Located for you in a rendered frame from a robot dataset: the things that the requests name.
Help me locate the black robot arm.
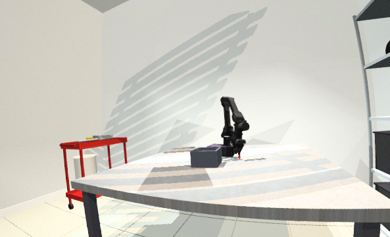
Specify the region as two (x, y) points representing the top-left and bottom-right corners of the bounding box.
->
(220, 96), (249, 146)

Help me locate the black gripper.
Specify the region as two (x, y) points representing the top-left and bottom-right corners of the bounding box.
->
(231, 132), (246, 155)

